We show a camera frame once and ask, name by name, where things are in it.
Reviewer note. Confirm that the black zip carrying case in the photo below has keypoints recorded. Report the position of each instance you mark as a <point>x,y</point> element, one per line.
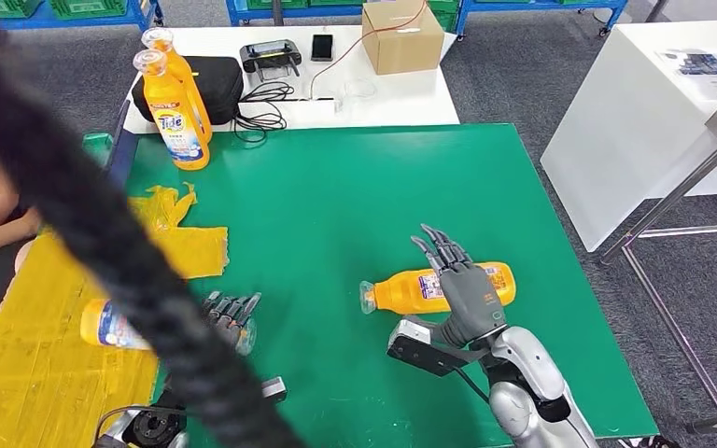
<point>222,86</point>

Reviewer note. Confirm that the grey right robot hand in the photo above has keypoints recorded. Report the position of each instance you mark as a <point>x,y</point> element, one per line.
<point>473,300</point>

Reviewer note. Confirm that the brown cardboard box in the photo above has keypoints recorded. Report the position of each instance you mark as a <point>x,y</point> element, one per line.
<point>403,40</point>

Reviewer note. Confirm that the green table mat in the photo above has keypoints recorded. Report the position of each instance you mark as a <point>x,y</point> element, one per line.
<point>334,204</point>

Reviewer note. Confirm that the black remote controller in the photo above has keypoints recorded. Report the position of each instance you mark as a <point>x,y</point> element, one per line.
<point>269,54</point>

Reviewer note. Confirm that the green plastic crate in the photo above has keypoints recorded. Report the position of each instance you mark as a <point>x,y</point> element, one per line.
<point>89,7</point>
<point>448,15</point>
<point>9,7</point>

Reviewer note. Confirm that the green side mat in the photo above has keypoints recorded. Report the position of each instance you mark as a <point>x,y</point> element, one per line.
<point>97,148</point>

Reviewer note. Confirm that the white table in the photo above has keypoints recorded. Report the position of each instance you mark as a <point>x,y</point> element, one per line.
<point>395,102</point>

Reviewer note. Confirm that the black smartphone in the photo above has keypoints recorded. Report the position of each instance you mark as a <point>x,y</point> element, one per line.
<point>322,47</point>

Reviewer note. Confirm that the printed paper sheet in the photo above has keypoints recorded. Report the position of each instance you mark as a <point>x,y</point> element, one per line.
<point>705,65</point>

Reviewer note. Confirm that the orange detergent bottle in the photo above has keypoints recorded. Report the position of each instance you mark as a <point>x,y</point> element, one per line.
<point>201,111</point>
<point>173,130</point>
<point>395,294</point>
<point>102,324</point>

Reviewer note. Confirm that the dark blue panel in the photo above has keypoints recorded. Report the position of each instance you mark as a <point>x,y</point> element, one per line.
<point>122,154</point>

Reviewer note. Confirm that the person's right forearm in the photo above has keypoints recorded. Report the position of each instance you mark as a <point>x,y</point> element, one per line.
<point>6,241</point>

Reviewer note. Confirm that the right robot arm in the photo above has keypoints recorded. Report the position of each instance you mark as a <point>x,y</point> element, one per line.
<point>525,383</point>

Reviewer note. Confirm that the yellow plastic bag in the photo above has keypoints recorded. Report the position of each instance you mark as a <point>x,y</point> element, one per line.
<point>201,250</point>

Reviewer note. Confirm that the yellow taped cardboard surface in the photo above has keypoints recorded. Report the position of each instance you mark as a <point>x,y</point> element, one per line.
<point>37,371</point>

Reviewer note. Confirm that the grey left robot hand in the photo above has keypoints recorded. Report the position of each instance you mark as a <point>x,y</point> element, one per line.
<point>235,309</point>

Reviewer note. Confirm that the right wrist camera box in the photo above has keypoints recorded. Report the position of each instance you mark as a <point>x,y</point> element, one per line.
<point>409,334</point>

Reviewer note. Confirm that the white cabinet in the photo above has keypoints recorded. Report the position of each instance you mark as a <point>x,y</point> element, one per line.
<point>624,136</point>

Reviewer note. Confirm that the blue wheeled rack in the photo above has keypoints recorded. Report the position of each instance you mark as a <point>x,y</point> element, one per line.
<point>334,9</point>
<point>142,12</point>
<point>519,3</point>

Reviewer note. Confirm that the grey metal post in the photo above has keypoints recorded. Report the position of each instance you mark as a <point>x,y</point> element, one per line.
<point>277,11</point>

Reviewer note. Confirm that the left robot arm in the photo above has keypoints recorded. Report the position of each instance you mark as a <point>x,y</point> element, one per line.
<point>148,430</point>

